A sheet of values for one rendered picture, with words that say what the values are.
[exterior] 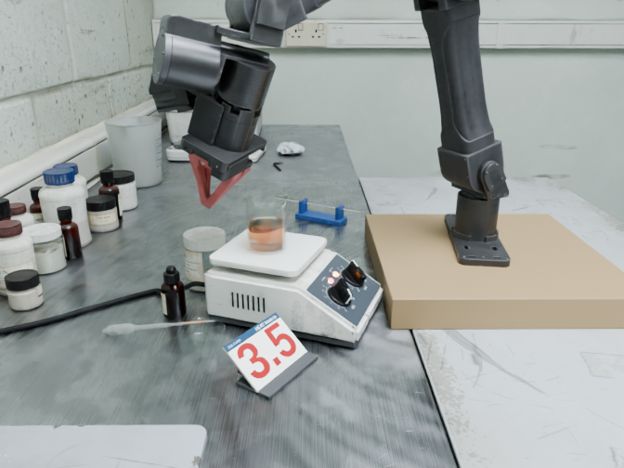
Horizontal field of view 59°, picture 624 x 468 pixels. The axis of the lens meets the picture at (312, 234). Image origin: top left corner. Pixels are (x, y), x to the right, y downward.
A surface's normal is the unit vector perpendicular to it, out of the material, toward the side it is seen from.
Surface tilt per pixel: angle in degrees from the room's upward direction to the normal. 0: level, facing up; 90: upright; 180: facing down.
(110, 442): 0
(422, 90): 90
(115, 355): 0
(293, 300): 90
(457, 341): 0
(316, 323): 90
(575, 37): 90
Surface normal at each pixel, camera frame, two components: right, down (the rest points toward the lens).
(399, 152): 0.01, 0.35
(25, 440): 0.00, -0.94
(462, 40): 0.41, 0.46
